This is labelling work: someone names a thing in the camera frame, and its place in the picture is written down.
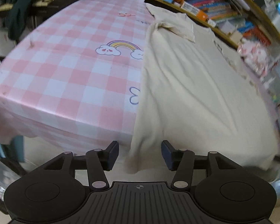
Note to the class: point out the flat white orange box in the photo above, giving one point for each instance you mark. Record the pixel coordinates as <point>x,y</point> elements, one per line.
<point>194,11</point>

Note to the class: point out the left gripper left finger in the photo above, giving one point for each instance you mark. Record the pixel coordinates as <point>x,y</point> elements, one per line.
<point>97,162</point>

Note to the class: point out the beige t-shirt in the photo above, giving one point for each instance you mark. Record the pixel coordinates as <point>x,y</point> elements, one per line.
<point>196,94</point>

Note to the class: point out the pink checkered table mat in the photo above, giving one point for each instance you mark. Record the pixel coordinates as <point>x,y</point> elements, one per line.
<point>75,80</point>

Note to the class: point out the pink white plush bunny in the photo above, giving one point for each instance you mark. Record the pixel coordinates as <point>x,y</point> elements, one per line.
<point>255,56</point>

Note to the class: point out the row of colourful books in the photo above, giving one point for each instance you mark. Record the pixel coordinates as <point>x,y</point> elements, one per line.
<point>231,20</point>

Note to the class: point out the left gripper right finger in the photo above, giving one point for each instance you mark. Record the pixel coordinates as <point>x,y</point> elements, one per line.
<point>180,162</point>

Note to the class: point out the wooden white bookshelf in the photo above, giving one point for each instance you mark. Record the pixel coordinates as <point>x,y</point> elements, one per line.
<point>267,12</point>

